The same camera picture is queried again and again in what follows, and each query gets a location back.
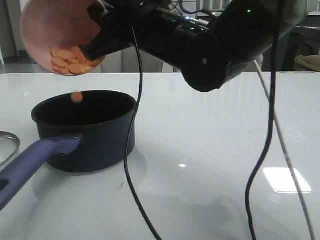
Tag orange ham slices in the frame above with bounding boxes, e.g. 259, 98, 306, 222
50, 39, 105, 103

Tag grey white cable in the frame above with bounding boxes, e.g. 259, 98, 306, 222
252, 58, 316, 240

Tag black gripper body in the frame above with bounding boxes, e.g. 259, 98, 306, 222
87, 0, 175, 54

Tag olive cushion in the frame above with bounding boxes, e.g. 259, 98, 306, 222
294, 54, 320, 72

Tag pink bowl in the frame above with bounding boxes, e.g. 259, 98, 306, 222
20, 0, 106, 72

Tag thin black cable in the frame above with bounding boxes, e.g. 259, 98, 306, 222
124, 23, 163, 240

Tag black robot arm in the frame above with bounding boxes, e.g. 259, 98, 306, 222
80, 0, 317, 92

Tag black bowl gripper finger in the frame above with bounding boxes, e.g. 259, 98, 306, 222
79, 30, 131, 61

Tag left beige chair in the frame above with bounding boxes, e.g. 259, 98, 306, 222
100, 47, 164, 73

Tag dark blue saucepan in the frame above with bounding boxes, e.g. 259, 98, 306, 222
0, 90, 137, 208

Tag glass lid blue knob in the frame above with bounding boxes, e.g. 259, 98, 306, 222
0, 131, 21, 167

